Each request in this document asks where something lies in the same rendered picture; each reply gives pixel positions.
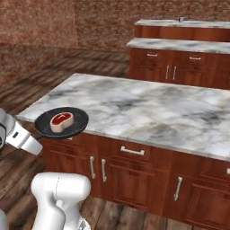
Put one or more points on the black frying pan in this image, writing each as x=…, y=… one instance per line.
x=76, y=122

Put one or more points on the wooden cupboard door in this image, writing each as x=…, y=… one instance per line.
x=206, y=206
x=67, y=163
x=130, y=185

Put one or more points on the wooden cupboard run, marble top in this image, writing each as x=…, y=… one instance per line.
x=191, y=67
x=185, y=31

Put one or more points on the wooden drawer front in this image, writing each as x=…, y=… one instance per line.
x=86, y=143
x=158, y=154
x=206, y=169

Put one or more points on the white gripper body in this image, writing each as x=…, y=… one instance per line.
x=32, y=145

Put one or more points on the raw red steak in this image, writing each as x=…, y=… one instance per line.
x=61, y=122

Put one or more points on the small grey pot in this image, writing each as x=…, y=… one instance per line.
x=181, y=19

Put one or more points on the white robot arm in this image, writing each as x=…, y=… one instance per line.
x=57, y=191

